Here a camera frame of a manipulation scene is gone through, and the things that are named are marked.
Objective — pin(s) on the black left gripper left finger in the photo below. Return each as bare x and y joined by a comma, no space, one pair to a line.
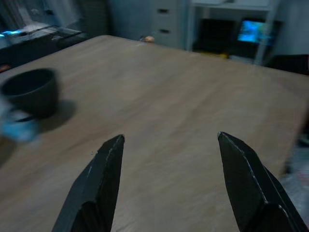
96,188

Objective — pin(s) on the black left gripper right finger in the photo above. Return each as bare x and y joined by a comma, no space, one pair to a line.
251,193

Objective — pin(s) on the light blue object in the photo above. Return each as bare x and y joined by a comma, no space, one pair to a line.
19,129

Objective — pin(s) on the dark cluttered workbench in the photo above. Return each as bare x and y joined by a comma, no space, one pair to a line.
36,43

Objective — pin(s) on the small brown object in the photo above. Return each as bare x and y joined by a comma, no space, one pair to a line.
148,39

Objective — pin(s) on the glowing blue monitor screen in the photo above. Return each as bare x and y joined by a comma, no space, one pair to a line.
251,31

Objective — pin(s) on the grey drawer cabinet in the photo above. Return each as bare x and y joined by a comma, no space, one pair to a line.
154,21

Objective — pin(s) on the white shelf frame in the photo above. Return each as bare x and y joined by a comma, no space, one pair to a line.
263,29

